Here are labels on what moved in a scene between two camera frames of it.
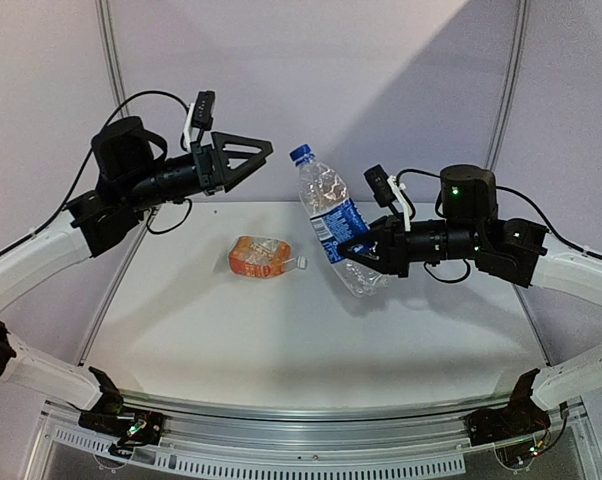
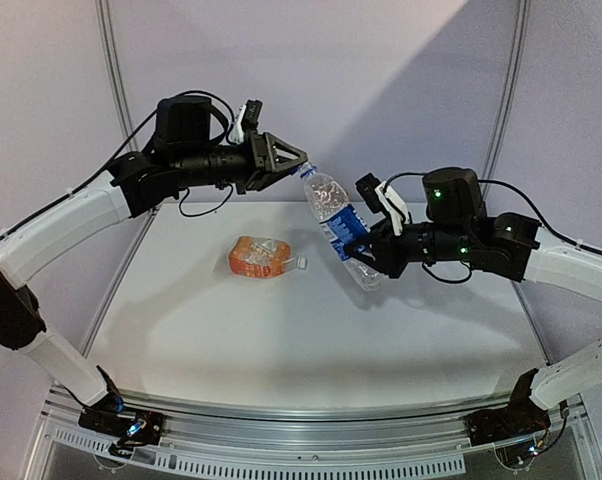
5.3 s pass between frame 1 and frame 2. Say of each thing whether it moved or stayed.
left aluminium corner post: stayed
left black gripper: moved
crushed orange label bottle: stayed
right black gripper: stayed
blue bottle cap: moved
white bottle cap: stayed
